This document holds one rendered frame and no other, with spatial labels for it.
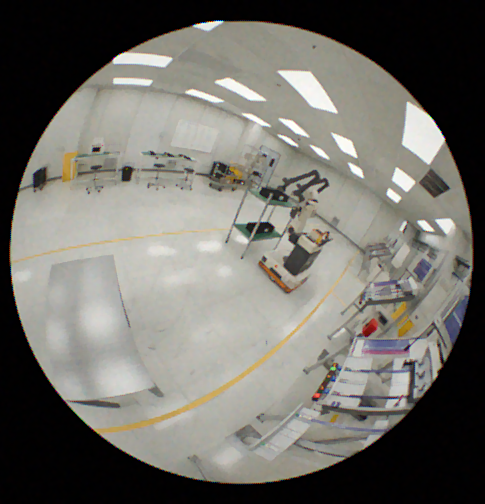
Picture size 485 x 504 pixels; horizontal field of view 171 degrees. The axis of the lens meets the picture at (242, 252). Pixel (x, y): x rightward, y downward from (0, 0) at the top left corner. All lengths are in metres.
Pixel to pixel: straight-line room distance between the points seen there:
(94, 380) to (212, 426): 1.01
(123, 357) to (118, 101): 6.13
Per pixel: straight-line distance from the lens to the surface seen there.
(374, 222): 9.34
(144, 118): 6.16
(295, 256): 2.24
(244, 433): 1.55
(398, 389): 1.16
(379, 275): 5.43
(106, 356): 0.69
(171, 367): 1.47
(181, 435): 1.46
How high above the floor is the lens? 1.43
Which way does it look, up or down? 31 degrees down
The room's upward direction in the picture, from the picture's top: 25 degrees clockwise
